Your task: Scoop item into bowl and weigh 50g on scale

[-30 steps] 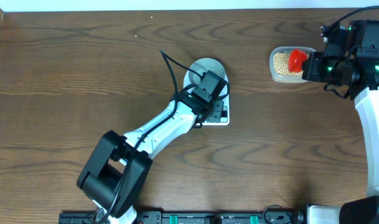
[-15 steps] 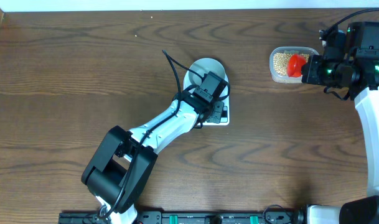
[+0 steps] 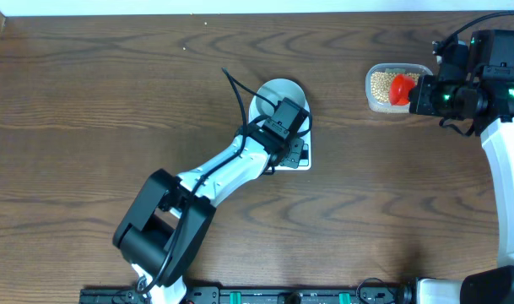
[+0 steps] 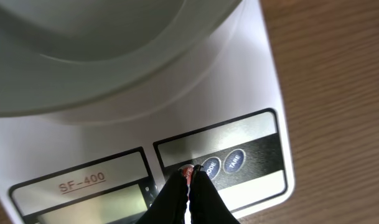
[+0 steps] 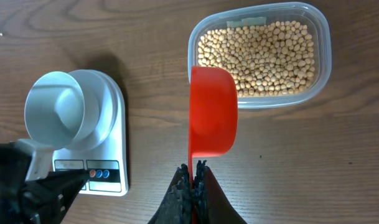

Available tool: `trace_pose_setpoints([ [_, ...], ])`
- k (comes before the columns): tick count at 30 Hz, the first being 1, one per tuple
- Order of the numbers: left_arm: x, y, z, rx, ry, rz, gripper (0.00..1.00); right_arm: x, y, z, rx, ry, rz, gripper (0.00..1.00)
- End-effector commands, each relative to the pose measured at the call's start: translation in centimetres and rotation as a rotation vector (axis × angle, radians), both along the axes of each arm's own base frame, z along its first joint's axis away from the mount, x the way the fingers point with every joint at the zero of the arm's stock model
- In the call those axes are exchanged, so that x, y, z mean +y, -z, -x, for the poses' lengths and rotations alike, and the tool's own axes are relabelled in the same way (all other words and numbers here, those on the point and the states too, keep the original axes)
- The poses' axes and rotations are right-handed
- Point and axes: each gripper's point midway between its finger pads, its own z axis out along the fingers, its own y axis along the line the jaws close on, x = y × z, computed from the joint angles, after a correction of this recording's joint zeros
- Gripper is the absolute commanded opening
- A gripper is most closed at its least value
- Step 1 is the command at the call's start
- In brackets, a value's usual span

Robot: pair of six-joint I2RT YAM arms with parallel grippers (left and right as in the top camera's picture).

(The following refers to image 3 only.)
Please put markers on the white digital kitchen scale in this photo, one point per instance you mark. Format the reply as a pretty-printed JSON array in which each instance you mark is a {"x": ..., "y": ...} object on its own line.
[{"x": 276, "y": 148}]

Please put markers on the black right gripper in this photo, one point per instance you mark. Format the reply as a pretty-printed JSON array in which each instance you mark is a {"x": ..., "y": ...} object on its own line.
[{"x": 420, "y": 95}]

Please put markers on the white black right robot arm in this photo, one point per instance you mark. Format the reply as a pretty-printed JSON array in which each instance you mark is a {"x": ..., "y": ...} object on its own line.
[{"x": 490, "y": 106}]

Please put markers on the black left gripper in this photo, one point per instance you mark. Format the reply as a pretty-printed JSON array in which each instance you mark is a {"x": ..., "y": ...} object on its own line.
[{"x": 294, "y": 159}]

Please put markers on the grey round bowl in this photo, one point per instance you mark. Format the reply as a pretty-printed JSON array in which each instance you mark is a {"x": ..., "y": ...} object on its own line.
[{"x": 275, "y": 90}]

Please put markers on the red measuring scoop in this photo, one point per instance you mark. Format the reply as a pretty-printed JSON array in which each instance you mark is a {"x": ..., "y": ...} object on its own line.
[{"x": 399, "y": 90}]

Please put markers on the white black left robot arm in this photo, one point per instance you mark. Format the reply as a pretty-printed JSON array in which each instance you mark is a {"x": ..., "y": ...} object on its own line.
[{"x": 163, "y": 229}]

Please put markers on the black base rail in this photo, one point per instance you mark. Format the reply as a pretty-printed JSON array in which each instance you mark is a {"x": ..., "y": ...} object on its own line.
[{"x": 214, "y": 295}]

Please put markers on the clear plastic container of beans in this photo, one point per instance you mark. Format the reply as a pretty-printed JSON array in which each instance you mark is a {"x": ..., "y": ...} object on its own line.
[{"x": 378, "y": 82}]

